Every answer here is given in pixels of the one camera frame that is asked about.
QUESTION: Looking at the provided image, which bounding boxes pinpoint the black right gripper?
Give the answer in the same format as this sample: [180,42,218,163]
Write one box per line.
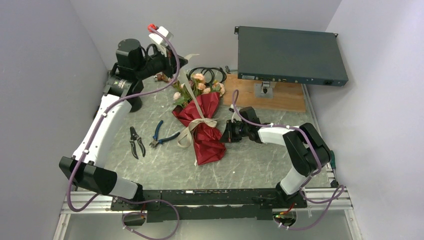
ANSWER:
[219,119,250,143]

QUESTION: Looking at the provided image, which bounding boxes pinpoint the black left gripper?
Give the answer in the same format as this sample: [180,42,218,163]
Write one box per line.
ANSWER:
[135,43,188,81]

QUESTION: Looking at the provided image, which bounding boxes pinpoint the red flower bouquet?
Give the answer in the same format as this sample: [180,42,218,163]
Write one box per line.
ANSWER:
[172,73,226,166]

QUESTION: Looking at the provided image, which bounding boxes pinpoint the beige ribbon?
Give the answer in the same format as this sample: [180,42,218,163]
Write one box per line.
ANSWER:
[176,53,218,149]

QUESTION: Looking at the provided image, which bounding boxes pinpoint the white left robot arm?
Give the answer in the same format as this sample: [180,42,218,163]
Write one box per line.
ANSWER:
[59,38,188,210]

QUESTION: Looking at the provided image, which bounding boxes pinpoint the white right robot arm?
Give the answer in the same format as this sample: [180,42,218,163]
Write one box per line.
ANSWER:
[219,106,332,208]

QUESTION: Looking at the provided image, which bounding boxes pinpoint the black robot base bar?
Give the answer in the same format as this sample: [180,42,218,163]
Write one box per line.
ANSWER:
[111,187,307,223]

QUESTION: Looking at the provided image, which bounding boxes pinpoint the black cone vase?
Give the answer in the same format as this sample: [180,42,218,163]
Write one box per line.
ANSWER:
[106,73,144,113]

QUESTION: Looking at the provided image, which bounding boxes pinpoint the brown small figurine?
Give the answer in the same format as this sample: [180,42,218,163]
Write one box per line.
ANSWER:
[153,73,170,83]

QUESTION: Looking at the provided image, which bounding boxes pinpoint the wooden board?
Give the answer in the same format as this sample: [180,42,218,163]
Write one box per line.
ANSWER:
[223,74,306,113]

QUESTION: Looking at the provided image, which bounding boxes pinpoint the black pruning shears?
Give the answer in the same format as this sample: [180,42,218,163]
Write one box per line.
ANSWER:
[129,126,146,160]

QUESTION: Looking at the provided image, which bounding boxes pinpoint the yellow tool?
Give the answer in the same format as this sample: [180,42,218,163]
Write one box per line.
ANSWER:
[92,105,100,120]

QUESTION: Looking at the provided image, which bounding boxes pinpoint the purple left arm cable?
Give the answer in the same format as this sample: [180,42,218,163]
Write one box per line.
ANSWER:
[66,26,181,240]

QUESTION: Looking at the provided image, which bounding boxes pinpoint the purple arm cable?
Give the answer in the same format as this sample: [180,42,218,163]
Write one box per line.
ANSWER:
[66,26,181,240]
[231,89,346,232]

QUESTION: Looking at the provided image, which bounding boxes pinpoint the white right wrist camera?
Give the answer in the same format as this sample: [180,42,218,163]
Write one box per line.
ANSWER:
[229,105,242,123]

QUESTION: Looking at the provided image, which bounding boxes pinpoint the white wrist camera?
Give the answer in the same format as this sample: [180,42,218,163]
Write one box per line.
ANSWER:
[229,105,242,123]
[147,24,174,55]

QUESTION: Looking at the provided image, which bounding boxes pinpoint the coiled black cable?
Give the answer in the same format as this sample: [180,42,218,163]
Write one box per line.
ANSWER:
[187,66,228,86]

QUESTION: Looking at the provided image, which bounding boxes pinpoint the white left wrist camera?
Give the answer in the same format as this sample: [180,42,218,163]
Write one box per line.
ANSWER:
[147,24,174,55]

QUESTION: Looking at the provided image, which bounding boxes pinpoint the metal switch stand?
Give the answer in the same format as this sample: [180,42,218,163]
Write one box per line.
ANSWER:
[254,81,276,99]

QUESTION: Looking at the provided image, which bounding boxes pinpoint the blue handled pliers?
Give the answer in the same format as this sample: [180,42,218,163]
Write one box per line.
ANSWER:
[149,120,181,149]

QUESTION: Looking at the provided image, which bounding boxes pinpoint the dark green network switch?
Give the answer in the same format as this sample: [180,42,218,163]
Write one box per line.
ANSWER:
[234,26,349,87]

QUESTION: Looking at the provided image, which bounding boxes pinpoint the green handled screwdriver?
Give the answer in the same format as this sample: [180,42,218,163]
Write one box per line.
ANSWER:
[329,150,337,181]

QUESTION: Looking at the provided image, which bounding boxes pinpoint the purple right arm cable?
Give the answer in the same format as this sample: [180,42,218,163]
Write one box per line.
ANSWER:
[231,89,346,232]

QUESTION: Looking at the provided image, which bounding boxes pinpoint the aluminium frame rail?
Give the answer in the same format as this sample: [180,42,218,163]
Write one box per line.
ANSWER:
[70,188,363,240]

